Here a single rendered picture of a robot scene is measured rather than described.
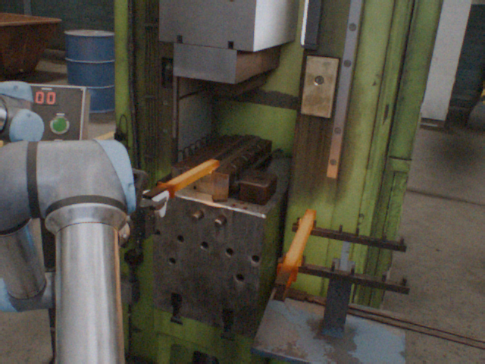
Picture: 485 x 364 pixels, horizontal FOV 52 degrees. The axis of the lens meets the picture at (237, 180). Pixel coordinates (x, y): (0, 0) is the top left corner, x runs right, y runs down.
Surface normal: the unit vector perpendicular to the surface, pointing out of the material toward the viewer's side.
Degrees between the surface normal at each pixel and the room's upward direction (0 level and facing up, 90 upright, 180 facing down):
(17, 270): 122
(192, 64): 90
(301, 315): 0
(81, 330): 40
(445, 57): 90
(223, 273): 90
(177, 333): 90
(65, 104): 60
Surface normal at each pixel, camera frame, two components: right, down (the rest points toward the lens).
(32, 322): 0.07, -0.93
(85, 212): 0.22, 0.27
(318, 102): -0.37, 0.33
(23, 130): 0.86, 0.25
